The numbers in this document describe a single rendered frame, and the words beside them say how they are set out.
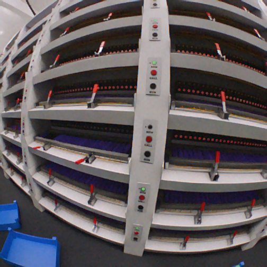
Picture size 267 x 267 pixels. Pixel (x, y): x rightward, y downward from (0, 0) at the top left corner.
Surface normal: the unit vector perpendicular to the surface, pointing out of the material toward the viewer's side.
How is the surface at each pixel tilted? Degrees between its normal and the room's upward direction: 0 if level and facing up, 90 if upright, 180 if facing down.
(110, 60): 111
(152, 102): 90
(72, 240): 0
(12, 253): 0
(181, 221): 20
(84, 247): 0
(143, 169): 90
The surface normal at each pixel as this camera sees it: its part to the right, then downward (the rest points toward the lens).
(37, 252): 0.08, -0.99
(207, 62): -0.25, 0.42
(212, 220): -0.01, -0.90
